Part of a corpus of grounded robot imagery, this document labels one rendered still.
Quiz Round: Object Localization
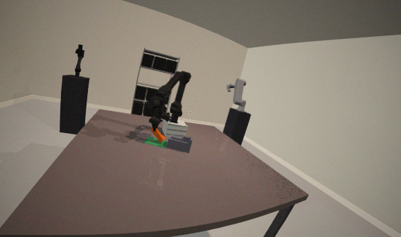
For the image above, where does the orange l-shaped part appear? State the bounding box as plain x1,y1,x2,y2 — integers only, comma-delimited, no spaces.
151,128,165,143

